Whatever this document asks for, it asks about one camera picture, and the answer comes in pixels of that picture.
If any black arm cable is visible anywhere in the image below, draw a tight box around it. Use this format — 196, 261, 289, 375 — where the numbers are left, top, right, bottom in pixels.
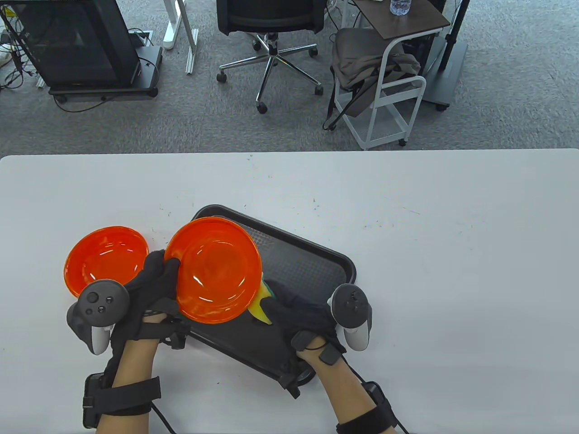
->
344, 357, 412, 434
152, 404, 175, 434

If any black office chair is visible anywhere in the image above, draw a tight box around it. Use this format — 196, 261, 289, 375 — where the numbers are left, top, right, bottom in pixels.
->
216, 0, 326, 114

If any white aluminium foot bar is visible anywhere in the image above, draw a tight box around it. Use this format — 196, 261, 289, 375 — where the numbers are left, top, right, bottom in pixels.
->
185, 28, 199, 75

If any white desk leg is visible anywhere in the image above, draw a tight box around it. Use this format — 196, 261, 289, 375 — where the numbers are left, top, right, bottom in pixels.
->
162, 0, 188, 50

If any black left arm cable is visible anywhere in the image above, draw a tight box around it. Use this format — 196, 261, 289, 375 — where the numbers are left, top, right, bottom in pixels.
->
152, 404, 175, 434

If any person's right forearm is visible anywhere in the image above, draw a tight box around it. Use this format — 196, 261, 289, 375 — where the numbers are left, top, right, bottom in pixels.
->
296, 347, 389, 434

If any black tray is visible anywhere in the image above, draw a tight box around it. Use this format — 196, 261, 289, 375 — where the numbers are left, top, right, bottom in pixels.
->
181, 204, 357, 387

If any person's right hand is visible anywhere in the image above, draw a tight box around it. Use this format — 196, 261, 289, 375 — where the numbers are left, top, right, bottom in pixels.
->
261, 279, 346, 355

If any black forearm strap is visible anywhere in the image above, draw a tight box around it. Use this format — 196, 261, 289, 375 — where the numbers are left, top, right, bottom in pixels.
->
81, 373, 161, 429
336, 382, 399, 434

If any white cart with wood top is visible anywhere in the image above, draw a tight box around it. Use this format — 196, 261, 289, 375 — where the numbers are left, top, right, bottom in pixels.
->
337, 0, 452, 151

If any black rolling display cabinet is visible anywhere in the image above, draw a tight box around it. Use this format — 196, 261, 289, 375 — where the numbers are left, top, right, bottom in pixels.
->
0, 0, 163, 101

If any person's left forearm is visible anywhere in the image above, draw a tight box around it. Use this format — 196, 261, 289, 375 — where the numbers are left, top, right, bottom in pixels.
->
95, 337, 159, 434

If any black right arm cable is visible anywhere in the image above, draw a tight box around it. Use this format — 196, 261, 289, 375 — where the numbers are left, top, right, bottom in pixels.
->
344, 357, 412, 434

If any grey left hand controller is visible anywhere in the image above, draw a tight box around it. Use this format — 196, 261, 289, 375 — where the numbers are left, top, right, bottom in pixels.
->
66, 280, 131, 355

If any grey stand base black pole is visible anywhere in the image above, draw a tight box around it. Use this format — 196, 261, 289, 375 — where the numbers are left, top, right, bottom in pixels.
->
423, 0, 469, 111

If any black right forearm strap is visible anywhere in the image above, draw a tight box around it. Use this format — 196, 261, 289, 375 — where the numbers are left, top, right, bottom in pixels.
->
336, 382, 399, 434

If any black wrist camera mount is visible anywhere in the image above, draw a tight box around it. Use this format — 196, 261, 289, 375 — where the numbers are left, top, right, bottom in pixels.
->
277, 332, 344, 399
163, 319, 190, 349

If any tangle of floor cables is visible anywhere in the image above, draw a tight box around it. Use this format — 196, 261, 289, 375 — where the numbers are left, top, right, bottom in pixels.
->
0, 7, 39, 91

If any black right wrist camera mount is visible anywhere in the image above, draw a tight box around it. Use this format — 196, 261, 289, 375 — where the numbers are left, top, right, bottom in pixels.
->
277, 332, 344, 399

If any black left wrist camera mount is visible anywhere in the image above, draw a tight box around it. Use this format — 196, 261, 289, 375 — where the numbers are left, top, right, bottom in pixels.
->
163, 319, 190, 349

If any black left forearm strap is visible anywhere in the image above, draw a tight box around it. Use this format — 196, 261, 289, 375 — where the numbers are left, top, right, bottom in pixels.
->
81, 373, 161, 429

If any person's left hand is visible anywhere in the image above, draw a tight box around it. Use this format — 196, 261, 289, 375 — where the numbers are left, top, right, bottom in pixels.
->
111, 250, 181, 358

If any grey jacket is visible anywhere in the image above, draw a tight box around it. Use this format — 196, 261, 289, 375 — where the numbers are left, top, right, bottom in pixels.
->
323, 28, 422, 132

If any green yellow sponge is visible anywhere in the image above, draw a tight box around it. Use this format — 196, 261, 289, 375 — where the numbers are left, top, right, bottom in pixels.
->
247, 276, 275, 326

